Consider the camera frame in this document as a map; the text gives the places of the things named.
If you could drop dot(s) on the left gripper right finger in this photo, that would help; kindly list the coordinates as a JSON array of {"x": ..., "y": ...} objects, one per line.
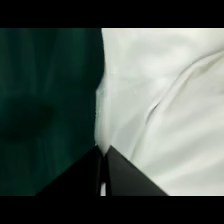
[{"x": 128, "y": 178}]

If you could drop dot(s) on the white shirt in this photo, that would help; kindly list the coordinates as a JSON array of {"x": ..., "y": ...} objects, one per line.
[{"x": 166, "y": 110}]

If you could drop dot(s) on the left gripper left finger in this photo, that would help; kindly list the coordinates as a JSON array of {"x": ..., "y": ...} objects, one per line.
[{"x": 81, "y": 178}]

